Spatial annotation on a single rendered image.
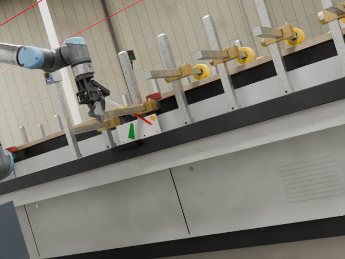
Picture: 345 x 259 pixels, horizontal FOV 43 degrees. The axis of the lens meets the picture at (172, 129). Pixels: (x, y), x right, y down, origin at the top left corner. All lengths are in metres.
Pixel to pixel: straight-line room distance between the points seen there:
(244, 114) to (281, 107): 0.17
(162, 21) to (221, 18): 0.83
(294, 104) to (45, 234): 2.02
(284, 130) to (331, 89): 0.27
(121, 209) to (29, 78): 4.24
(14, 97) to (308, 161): 5.23
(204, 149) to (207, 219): 0.48
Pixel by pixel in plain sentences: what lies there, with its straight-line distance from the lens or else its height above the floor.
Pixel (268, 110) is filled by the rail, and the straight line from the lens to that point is 1.90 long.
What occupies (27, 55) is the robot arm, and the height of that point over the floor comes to 1.15.
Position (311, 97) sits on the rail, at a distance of 1.84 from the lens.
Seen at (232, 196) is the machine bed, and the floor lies 0.28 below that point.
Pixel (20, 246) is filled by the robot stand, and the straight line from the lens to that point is 2.17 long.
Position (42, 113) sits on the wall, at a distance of 6.59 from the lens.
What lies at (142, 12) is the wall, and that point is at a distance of 6.44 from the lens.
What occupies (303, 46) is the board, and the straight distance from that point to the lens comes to 2.06.
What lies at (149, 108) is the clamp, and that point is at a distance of 2.18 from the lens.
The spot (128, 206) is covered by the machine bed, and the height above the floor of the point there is 0.34.
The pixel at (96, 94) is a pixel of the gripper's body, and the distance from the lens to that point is 1.91.
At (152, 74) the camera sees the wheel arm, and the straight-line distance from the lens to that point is 1.86.
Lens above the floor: 0.69
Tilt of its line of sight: level
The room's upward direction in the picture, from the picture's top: 17 degrees counter-clockwise
